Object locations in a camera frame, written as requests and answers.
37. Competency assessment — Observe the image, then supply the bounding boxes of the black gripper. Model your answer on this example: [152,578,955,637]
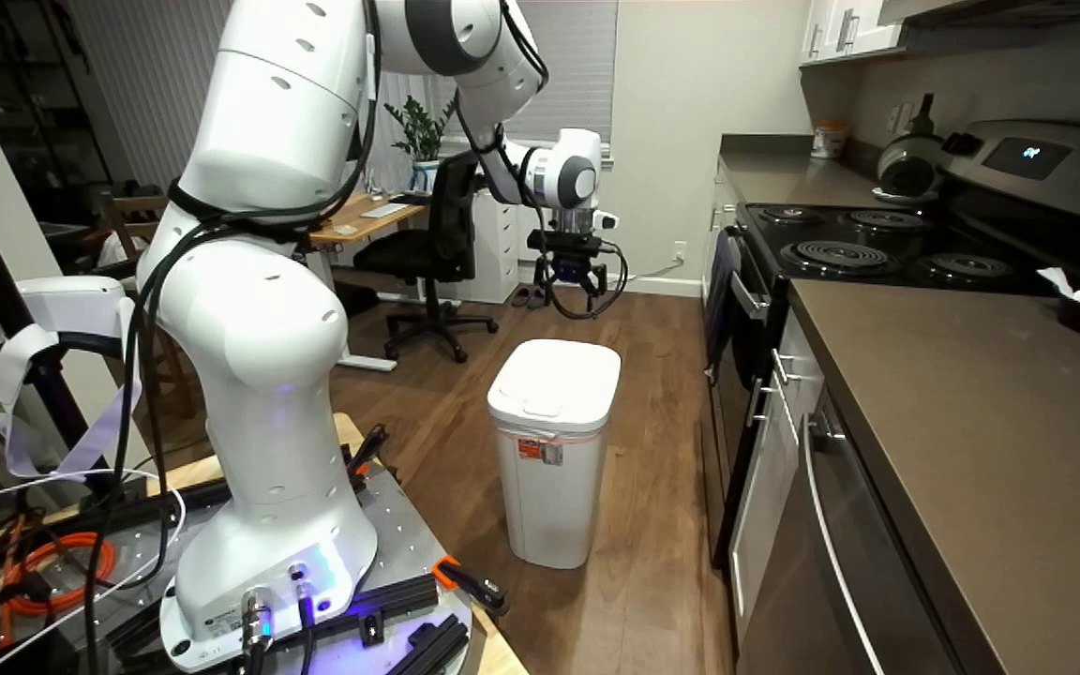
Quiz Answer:
[524,226,615,304]

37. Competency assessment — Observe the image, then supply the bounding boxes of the white bin lid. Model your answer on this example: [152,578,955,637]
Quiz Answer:
[482,334,625,437]

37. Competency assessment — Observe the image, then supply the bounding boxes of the white translucent bin body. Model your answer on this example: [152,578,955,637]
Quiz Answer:
[491,414,615,573]

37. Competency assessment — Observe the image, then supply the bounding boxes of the black office chair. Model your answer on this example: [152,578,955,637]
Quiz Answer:
[350,149,502,367]

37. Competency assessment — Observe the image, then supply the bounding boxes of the wooden desk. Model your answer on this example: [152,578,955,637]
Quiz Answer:
[306,188,434,377]

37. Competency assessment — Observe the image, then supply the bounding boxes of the green potted plant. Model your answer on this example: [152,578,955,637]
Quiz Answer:
[382,94,459,197]

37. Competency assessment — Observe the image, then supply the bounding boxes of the white drawer cabinet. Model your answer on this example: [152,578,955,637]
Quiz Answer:
[761,307,830,426]

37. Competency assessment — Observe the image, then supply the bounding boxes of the black orange bar clamp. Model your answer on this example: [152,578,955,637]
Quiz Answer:
[340,424,394,487]
[430,554,512,619]

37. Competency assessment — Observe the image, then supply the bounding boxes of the robot mounting table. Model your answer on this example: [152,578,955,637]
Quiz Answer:
[0,408,534,675]

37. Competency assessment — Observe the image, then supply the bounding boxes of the black stainless steel stove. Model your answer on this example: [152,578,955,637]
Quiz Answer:
[701,117,1080,573]

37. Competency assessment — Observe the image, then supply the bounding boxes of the stainless steel dishwasher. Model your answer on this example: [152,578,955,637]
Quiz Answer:
[729,371,967,675]

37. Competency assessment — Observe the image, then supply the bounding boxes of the dark kettle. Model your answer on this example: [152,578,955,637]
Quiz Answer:
[871,89,949,207]

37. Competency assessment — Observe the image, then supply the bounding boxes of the wooden chair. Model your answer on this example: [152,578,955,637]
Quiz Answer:
[95,182,176,272]

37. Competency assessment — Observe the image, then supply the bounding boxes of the black shelf rack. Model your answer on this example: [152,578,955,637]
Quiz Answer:
[0,0,114,234]

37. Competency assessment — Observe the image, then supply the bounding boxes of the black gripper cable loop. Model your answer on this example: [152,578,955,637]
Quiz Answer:
[536,234,632,322]

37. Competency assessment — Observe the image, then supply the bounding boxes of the white wall cabinets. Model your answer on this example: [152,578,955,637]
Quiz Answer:
[799,0,1080,68]

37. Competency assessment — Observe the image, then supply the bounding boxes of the black aluminium rail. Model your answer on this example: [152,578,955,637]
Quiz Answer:
[387,612,477,675]

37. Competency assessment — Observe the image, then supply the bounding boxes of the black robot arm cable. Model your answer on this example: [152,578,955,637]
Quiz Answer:
[74,71,382,675]

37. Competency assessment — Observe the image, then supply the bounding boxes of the white padded frame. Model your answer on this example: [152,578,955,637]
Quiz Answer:
[0,272,144,483]

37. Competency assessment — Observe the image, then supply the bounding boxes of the orange coiled cable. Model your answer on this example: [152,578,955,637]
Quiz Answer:
[0,529,122,628]

